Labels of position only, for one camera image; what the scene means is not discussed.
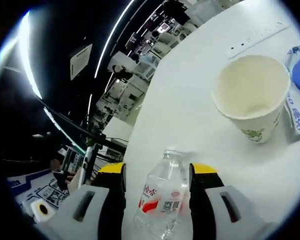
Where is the blue white plastic bag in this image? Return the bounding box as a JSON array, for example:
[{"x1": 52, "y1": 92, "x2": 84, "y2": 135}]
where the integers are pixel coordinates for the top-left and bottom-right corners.
[{"x1": 284, "y1": 45, "x2": 300, "y2": 138}]

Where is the clear plastic water bottle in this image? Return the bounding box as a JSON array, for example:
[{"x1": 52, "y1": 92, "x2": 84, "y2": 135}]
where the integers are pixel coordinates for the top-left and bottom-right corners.
[{"x1": 134, "y1": 149, "x2": 192, "y2": 240}]

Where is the white paper cup green print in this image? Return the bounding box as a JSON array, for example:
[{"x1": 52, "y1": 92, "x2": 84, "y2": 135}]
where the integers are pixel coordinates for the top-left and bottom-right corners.
[{"x1": 211, "y1": 54, "x2": 291, "y2": 145}]

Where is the white table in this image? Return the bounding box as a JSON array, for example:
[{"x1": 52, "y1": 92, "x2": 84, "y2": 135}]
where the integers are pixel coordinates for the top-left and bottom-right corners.
[{"x1": 99, "y1": 0, "x2": 300, "y2": 240}]

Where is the blue white printed floor mat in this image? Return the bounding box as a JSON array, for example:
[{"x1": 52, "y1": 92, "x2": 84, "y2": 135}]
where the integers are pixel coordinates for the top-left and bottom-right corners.
[{"x1": 6, "y1": 168, "x2": 71, "y2": 214}]

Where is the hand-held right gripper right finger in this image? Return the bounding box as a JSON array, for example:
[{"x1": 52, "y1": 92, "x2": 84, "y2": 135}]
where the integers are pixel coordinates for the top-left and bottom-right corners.
[{"x1": 188, "y1": 161, "x2": 275, "y2": 240}]

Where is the bright ceiling light strip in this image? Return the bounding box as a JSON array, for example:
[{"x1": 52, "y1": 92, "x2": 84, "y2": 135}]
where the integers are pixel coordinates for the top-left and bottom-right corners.
[{"x1": 0, "y1": 9, "x2": 45, "y2": 100}]

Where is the white power strip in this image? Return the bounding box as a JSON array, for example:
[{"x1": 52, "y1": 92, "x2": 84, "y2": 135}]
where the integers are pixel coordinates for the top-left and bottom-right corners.
[{"x1": 226, "y1": 21, "x2": 294, "y2": 60}]

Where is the white stand post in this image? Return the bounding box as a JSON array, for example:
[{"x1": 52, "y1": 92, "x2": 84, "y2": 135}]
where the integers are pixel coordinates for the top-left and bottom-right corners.
[{"x1": 78, "y1": 146, "x2": 94, "y2": 187}]

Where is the long ceiling light strip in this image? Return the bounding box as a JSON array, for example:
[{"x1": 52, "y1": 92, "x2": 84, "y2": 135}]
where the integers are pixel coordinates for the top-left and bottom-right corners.
[{"x1": 91, "y1": 0, "x2": 141, "y2": 79}]

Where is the ceiling air vent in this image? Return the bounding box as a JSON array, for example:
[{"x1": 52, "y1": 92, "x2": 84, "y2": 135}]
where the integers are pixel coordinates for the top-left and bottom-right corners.
[{"x1": 69, "y1": 44, "x2": 94, "y2": 81}]

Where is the black rod with cables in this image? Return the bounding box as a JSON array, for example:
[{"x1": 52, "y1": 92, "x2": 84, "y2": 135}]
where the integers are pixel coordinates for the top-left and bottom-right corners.
[{"x1": 43, "y1": 105, "x2": 131, "y2": 154}]

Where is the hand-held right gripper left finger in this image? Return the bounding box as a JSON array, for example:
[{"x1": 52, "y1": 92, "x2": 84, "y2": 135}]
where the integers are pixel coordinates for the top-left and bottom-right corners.
[{"x1": 43, "y1": 161, "x2": 128, "y2": 240}]

